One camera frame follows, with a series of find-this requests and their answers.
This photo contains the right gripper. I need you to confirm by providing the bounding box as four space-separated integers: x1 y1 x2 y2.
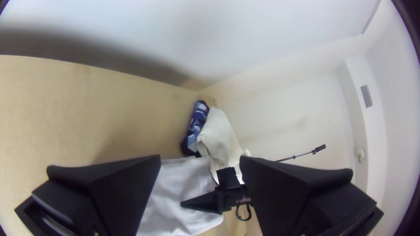
180 185 252 215

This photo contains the cream t-shirt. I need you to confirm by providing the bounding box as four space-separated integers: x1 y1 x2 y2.
196 106 252 185

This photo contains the dark blue-printed garment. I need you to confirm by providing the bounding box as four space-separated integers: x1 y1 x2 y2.
181 100 210 157

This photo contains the black tripod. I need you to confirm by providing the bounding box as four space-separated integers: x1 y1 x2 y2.
275 144 327 163

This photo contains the white t-shirt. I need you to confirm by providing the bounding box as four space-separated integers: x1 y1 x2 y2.
136 156 224 236

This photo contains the grey wall vent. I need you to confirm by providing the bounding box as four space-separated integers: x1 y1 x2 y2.
360 84 374 109

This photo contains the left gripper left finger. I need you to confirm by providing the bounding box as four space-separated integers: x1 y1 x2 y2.
32 154 162 236

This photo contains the black cable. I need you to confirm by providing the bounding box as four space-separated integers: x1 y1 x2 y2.
234 202 253 222

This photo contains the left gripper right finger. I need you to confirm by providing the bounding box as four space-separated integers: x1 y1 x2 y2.
239 156 375 236

